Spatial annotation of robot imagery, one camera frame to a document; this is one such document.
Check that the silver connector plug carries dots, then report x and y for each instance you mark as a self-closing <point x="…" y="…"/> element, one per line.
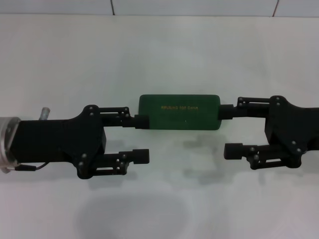
<point x="45" y="114"/>

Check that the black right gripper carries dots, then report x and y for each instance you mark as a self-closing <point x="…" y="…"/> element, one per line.
<point x="294" y="129"/>

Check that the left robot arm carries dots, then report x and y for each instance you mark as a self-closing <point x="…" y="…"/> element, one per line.
<point x="7" y="144"/>

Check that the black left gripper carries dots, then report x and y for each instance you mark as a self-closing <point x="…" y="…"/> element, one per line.
<point x="57" y="142"/>

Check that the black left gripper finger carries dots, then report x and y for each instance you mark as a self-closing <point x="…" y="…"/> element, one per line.
<point x="140" y="156"/>
<point x="142" y="122"/>

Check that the green glasses case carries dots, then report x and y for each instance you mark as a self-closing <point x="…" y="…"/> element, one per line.
<point x="179" y="117"/>

